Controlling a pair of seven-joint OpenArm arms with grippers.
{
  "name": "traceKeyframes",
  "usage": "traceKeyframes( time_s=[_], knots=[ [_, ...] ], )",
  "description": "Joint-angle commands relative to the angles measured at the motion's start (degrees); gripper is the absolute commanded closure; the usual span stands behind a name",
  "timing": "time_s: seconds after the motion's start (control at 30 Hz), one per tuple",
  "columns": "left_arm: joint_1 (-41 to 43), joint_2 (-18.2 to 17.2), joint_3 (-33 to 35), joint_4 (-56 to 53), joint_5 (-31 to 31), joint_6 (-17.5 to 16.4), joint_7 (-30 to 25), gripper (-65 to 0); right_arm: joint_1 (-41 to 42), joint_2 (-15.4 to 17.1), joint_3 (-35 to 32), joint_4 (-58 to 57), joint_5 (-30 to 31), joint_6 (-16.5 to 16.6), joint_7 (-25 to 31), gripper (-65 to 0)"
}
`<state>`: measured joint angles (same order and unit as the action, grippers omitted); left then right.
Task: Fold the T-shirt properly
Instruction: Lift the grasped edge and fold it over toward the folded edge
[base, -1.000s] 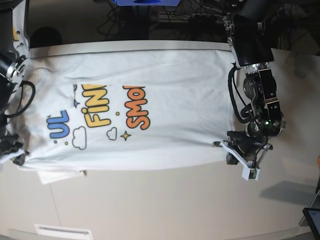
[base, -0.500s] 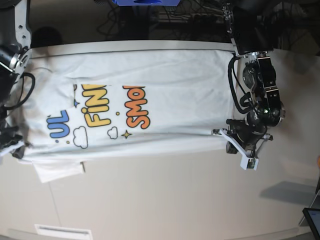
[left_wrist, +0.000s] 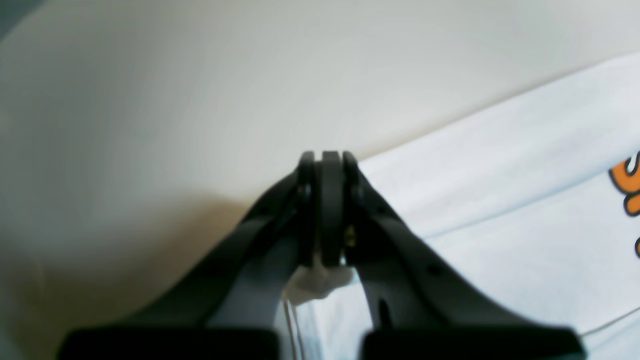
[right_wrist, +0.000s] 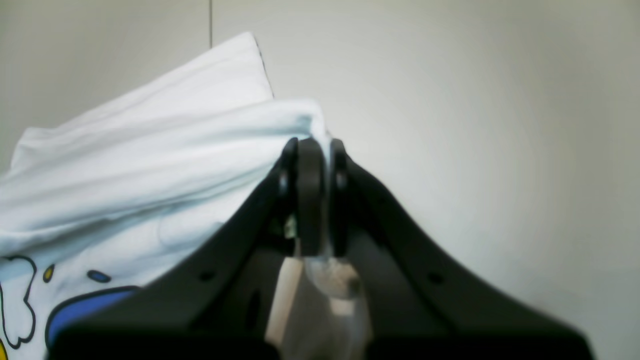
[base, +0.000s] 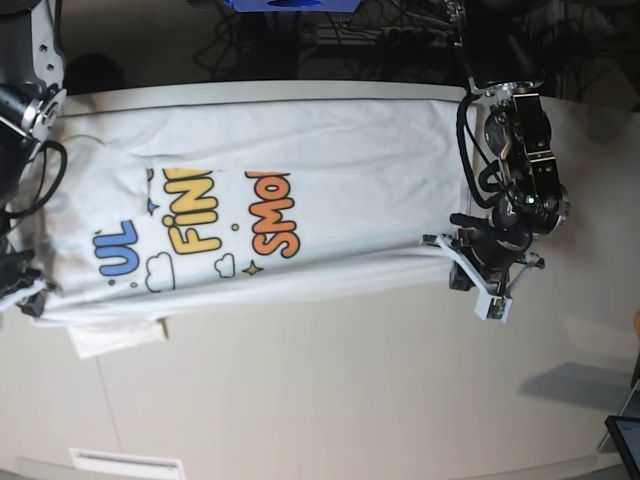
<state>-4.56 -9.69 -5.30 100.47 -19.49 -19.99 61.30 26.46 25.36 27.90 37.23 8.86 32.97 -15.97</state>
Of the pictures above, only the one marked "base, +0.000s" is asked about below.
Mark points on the black tablet device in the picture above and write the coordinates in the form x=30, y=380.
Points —
x=624, y=432

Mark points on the white printed T-shirt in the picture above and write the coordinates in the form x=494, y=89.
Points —
x=174, y=210

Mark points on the white paper label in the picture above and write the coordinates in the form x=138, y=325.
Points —
x=122, y=465

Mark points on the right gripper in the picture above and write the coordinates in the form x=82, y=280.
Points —
x=16, y=272

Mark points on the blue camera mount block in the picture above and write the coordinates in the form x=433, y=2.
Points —
x=340, y=6

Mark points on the black power strip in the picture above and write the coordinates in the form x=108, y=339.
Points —
x=408, y=38

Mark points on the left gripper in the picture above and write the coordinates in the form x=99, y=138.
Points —
x=490, y=250

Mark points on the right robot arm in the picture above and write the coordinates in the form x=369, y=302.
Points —
x=32, y=96

